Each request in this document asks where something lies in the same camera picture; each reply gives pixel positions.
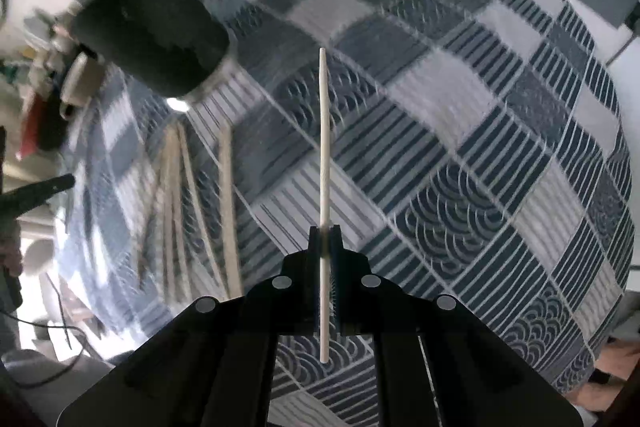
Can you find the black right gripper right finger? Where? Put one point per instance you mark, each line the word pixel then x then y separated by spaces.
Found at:
pixel 436 363

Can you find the blue white patterned tablecloth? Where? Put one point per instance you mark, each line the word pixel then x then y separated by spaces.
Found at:
pixel 476 150

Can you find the black cylindrical utensil holder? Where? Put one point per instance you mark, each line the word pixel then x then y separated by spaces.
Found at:
pixel 172 46

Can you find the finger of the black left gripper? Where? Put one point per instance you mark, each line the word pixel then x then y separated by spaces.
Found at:
pixel 15 203

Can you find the beige ceramic mug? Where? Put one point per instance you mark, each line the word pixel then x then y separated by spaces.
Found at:
pixel 83 80

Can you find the wooden chopstick on table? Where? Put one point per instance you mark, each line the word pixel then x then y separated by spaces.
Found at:
pixel 167 175
pixel 227 213
pixel 198 210

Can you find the wooden chopstick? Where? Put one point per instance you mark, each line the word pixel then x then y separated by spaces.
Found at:
pixel 167 175
pixel 324 209
pixel 198 210
pixel 227 213

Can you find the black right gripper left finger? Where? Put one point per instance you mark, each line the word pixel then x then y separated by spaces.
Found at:
pixel 213 364

